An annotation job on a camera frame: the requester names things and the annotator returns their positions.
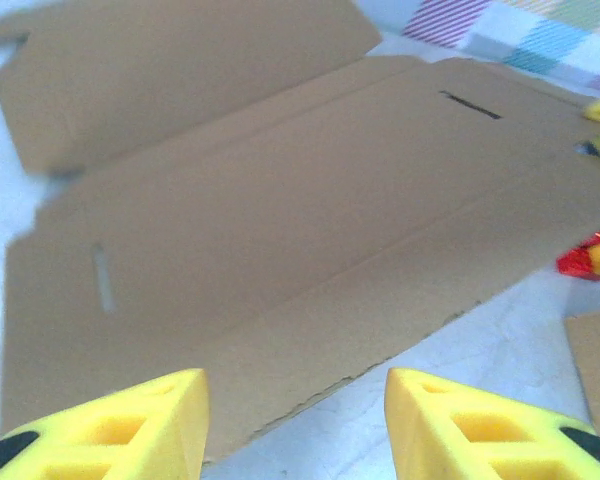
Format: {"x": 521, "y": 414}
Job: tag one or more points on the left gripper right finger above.
{"x": 480, "y": 440}

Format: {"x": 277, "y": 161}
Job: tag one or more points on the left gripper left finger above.
{"x": 130, "y": 440}

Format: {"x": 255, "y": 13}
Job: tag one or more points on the brown cardboard box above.
{"x": 280, "y": 200}
{"x": 597, "y": 370}

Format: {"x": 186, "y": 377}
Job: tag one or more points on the red toy block piece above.
{"x": 575, "y": 262}

